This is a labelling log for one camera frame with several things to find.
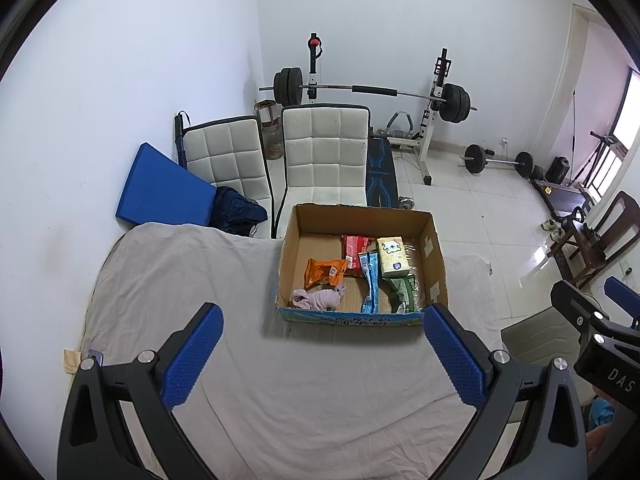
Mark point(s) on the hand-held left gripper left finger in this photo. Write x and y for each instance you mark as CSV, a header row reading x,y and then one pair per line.
x,y
192,355

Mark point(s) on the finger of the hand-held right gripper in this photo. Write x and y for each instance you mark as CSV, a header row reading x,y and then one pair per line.
x,y
575,310
622,292

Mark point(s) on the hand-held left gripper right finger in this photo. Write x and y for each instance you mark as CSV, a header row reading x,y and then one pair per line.
x,y
455,355

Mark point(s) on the green snack packet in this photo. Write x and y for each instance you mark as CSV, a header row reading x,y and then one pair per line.
x,y
402,292

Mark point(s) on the long blue snack packet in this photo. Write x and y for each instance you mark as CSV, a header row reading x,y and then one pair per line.
x,y
370,285

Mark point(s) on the yellow white tissue pack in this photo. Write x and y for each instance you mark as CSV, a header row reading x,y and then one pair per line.
x,y
392,257

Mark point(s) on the purple cloth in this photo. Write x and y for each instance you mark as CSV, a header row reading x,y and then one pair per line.
x,y
320,300

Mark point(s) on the red snack packet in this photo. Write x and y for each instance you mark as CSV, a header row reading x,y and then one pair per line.
x,y
352,247

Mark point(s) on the orange snack packet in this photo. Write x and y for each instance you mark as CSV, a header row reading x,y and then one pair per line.
x,y
325,272

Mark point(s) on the cardboard box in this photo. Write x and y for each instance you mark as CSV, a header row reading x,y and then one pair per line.
x,y
320,245

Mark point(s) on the beige plastic chair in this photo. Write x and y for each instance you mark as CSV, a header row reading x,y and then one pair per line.
x,y
540,335

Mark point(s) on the brown wooden chair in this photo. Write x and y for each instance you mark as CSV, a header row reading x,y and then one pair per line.
x,y
620,230

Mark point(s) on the white shoe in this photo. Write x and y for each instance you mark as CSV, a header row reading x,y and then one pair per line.
x,y
548,223
557,231

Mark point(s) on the blue smartphone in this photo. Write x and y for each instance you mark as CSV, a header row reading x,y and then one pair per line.
x,y
95,357

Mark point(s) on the dark exercise platform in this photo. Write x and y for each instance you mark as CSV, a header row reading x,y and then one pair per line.
x,y
560,195

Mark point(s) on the beige paper scrap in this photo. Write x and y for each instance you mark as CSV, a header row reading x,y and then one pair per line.
x,y
71,360

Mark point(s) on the black speaker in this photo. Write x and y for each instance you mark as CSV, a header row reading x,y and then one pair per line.
x,y
557,170

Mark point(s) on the black weight plates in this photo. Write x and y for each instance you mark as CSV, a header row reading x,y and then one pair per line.
x,y
537,172

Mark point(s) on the dark blue jacket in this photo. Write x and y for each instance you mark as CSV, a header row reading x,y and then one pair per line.
x,y
235,210

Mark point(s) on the grey ab wheel roller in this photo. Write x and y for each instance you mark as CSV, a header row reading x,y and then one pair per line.
x,y
406,203

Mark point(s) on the blue foam mat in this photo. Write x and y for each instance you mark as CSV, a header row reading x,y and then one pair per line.
x,y
160,185

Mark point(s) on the thin metal bar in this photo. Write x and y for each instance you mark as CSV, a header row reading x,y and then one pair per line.
x,y
572,125

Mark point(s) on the short barbell with black plates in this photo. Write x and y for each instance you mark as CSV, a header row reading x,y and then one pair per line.
x,y
475,159

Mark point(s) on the window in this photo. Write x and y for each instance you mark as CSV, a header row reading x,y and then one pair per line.
x,y
629,105

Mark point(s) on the black blue weight bench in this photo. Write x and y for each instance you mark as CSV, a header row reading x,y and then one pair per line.
x,y
380,175

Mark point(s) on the white quilted chair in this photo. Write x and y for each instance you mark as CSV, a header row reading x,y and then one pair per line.
x,y
225,155
322,150

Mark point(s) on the black folded umbrella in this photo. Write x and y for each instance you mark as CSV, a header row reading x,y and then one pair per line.
x,y
179,132

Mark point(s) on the brown glass jar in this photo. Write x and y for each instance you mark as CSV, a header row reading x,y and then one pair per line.
x,y
274,137

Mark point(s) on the long barbell with black plates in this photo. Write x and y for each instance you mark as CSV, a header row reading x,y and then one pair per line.
x,y
375,91

